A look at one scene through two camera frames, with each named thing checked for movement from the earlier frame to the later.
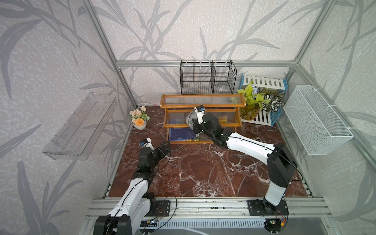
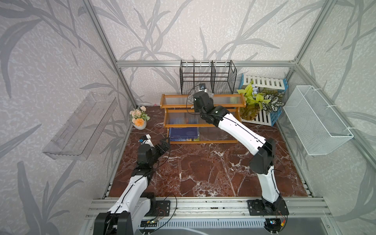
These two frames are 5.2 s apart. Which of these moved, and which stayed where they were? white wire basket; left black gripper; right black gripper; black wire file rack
Moved: right black gripper
Stayed: left black gripper; black wire file rack; white wire basket
